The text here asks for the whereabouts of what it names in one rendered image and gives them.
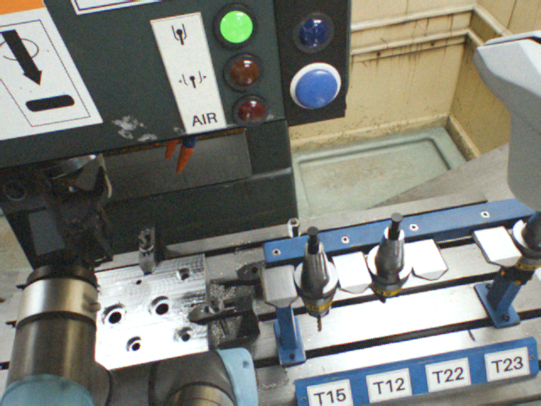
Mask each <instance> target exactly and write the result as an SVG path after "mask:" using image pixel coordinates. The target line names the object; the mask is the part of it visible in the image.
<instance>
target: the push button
mask: <svg viewBox="0 0 541 406"><path fill-rule="evenodd" d="M336 91H337V83H336V79H335V77H334V76H333V74H332V73H331V72H330V71H328V70H325V69H314V70H311V71H309V72H307V73H306V74H304V75H303V76H302V77H301V78H300V79H299V80H298V82H297V84H296V87H295V95H296V97H297V99H298V101H299V103H300V104H302V105H303V106H305V107H308V108H318V107H323V106H325V105H327V104H328V103H329V102H330V101H331V100H332V99H333V97H334V96H335V94H336Z"/></svg>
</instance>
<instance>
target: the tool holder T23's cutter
mask: <svg viewBox="0 0 541 406"><path fill-rule="evenodd" d="M501 268H502V271H501V273H500V275H501V276H502V277H503V278H504V279H505V280H506V281H508V280H512V281H513V282H514V285H515V286H516V285H519V286H521V285H525V284H526V282H527V280H529V281H530V280H531V279H532V277H533V273H534V272H535V270H532V271H523V270H520V269H517V268H516V267H514V266H508V267H503V266H501Z"/></svg>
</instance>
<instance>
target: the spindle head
mask: <svg viewBox="0 0 541 406"><path fill-rule="evenodd" d="M42 1H43V2H44V4H45V6H46V9H47V11H48V13H49V14H50V16H51V18H52V22H53V24H54V25H55V27H56V29H57V32H58V34H59V35H60V37H61V39H62V41H63V44H64V46H65V47H66V49H67V51H68V54H69V56H70V57H71V59H72V61H73V63H74V67H75V68H76V69H77V70H78V72H79V75H80V77H81V79H82V80H83V82H84V84H85V87H86V89H87V91H88V92H89V94H90V97H91V99H92V101H93V102H94V104H95V106H96V109H97V111H98V113H99V115H100V117H101V119H102V122H101V123H93V124H87V125H82V126H78V127H73V128H68V129H59V130H54V131H49V132H44V133H39V134H31V135H26V136H20V137H16V138H11V139H6V140H0V171H5V170H10V169H15V168H20V167H28V166H34V165H38V164H43V163H48V162H57V161H62V160H67V159H71V158H76V157H82V156H90V155H95V154H100V153H105V152H109V151H118V150H123V149H128V148H133V147H138V146H142V145H152V144H156V143H161V142H165V141H170V140H184V139H189V138H194V137H199V136H203V135H208V134H217V133H222V132H226V131H231V130H236V129H245V128H249V127H244V126H242V125H240V124H239V123H237V122H236V121H235V119H234V118H233V115H232V107H233V105H234V103H235V101H236V100H237V99H238V98H240V97H241V96H245V95H247V94H256V95H260V96H263V97H264V98H265V99H266V100H267V101H268V103H269V106H270V114H269V117H268V118H267V119H266V120H265V121H264V122H263V123H262V124H260V125H264V124H269V123H277V122H282V121H287V116H286V108H285V100H284V91H283V83H282V75H281V59H280V51H279V42H278V34H277V25H276V9H275V1H274V0H162V1H157V2H152V3H143V4H138V5H133V6H131V5H128V6H123V7H118V8H109V9H104V10H99V11H95V12H89V13H84V14H77V13H76V10H75V8H74V5H73V3H72V1H71V0H42ZM229 3H243V4H245V5H247V6H249V7H250V8H251V9H252V10H253V11H254V13H255V14H256V17H257V20H258V31H257V34H256V36H255V38H254V39H253V40H252V41H251V42H250V43H249V44H248V45H246V46H243V47H229V46H227V45H225V44H223V43H222V42H221V41H220V40H219V39H218V38H217V36H216V33H215V30H214V20H215V17H216V14H217V12H218V11H219V10H220V9H221V8H222V7H224V6H225V5H227V4H229ZM196 13H200V18H201V21H202V25H203V28H204V33H205V39H206V43H207V46H208V50H209V54H210V60H211V63H212V67H213V70H214V74H215V78H216V85H217V89H218V93H219V97H220V101H221V107H222V111H223V115H224V118H225V123H226V126H227V127H226V128H223V129H215V130H210V131H205V132H200V133H195V134H187V133H186V130H185V127H184V124H183V120H182V117H181V114H180V112H179V109H178V105H177V101H176V98H175V96H174V93H173V90H172V86H171V83H170V80H169V77H168V74H167V70H166V67H165V64H164V62H163V59H162V56H161V52H160V49H159V47H158V44H157V41H156V37H155V34H154V31H153V28H152V25H151V21H154V20H158V19H168V18H172V17H178V16H183V15H188V14H196ZM351 23H352V0H347V71H346V95H347V92H348V87H349V82H350V52H351ZM241 52H248V53H252V54H254V55H255V56H257V57H258V58H259V59H260V60H261V62H262V63H263V65H264V69H265V75H264V78H263V79H262V81H261V83H260V84H259V85H258V86H256V87H255V88H252V89H249V90H238V89H235V88H233V87H231V86H230V85H229V84H228V83H227V82H226V80H225V77H224V67H225V64H226V62H227V60H228V59H229V58H231V57H232V56H234V55H236V54H238V53H241ZM260 125H258V126H260Z"/></svg>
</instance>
